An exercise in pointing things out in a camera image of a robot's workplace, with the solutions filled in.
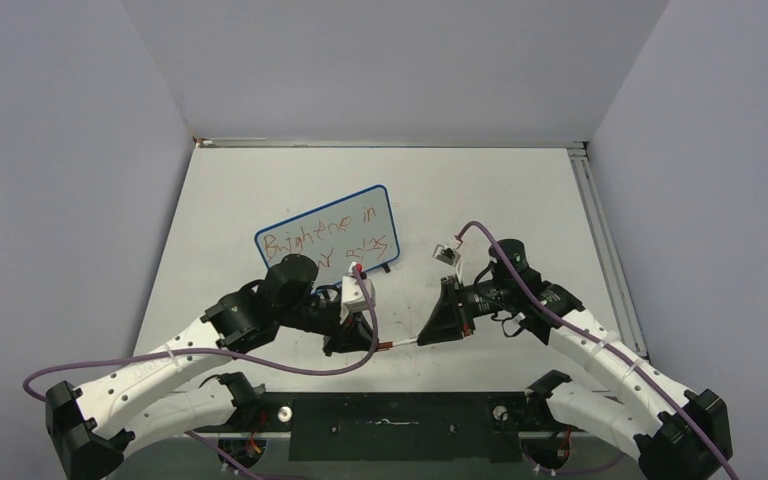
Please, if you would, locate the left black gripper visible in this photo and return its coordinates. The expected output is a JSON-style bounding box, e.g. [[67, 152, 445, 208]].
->
[[276, 295, 379, 356]]

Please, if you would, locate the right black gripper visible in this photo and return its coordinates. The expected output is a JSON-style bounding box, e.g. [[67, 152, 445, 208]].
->
[[417, 275, 515, 346]]

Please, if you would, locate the red capped whiteboard marker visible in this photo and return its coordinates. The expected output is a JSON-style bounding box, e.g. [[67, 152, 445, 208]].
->
[[377, 337, 418, 351]]

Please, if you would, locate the blue framed whiteboard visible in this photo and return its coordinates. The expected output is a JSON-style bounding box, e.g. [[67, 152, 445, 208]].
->
[[254, 184, 401, 285]]

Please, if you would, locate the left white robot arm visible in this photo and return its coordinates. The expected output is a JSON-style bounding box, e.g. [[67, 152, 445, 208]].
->
[[44, 254, 378, 479]]

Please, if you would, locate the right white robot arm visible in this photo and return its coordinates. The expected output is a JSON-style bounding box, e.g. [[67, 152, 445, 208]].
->
[[417, 239, 733, 479]]

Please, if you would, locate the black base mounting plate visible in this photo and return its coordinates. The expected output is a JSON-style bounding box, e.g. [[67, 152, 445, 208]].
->
[[215, 391, 569, 463]]

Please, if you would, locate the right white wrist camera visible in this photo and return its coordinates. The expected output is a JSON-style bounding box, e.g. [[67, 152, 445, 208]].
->
[[432, 237, 463, 282]]

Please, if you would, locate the aluminium frame rail front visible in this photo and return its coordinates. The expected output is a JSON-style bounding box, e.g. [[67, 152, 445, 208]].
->
[[95, 389, 695, 440]]

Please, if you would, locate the aluminium frame rail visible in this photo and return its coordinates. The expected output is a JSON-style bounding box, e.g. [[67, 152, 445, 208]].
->
[[95, 389, 695, 440], [567, 142, 650, 360]]

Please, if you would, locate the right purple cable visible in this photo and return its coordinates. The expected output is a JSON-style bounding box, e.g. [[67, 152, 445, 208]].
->
[[455, 220, 743, 480]]

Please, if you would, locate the purple cable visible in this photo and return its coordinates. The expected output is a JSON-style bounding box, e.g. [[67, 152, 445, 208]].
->
[[455, 220, 743, 480], [23, 263, 381, 480]]

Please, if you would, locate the aluminium frame rail right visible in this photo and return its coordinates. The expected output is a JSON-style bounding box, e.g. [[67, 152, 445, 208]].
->
[[567, 142, 650, 360]]

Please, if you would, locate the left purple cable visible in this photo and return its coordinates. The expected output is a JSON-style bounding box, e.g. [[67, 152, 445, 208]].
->
[[23, 263, 381, 480]]

